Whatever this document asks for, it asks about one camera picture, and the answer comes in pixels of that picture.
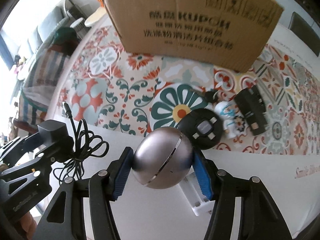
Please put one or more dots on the black power adapter with cable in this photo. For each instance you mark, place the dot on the black power adapter with cable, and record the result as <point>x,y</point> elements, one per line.
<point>84,145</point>

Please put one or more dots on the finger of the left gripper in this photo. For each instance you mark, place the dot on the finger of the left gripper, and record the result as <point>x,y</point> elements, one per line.
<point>13,151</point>
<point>56,152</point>

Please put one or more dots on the dark green hat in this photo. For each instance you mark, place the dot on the dark green hat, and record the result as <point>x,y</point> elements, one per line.
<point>63,35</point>

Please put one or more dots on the cream flower-shaped kids table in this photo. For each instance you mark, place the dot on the cream flower-shaped kids table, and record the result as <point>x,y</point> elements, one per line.
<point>95,17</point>

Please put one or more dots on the grey sofa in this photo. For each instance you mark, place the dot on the grey sofa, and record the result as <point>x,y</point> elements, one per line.
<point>28,27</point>

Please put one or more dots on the black upright vacuum handle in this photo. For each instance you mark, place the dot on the black upright vacuum handle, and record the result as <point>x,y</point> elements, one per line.
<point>73,10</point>

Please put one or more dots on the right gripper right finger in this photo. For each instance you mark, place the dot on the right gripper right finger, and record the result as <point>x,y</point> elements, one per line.
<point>260,217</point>

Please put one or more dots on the white astronaut figurine keychain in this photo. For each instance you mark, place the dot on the white astronaut figurine keychain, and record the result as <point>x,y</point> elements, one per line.
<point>226,112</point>

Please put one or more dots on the black rectangular device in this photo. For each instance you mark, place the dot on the black rectangular device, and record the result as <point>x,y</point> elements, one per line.
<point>252,107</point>

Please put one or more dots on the white cylindrical fan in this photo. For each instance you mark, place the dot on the white cylindrical fan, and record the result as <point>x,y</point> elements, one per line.
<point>79,27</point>

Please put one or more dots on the white battery holder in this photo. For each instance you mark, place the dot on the white battery holder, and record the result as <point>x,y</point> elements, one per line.
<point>198,202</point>

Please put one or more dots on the striped fabric bag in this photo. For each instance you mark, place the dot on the striped fabric bag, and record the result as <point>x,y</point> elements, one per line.
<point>38,88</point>

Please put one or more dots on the colourful patterned table mat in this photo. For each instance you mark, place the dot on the colourful patterned table mat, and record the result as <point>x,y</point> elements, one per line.
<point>137,93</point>

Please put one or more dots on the black key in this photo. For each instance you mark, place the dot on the black key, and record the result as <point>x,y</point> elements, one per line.
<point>210,96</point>

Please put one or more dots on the brown cardboard box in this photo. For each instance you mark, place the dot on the brown cardboard box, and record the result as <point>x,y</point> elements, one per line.
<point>227,33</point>

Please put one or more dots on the black round multi-plug charger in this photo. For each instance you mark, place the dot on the black round multi-plug charger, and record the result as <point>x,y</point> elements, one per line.
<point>203,127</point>

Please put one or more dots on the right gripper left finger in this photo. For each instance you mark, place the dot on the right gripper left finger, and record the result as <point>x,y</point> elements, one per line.
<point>64,216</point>

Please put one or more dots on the silver egg-shaped device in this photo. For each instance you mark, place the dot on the silver egg-shaped device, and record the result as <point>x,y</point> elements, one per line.
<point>163,158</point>

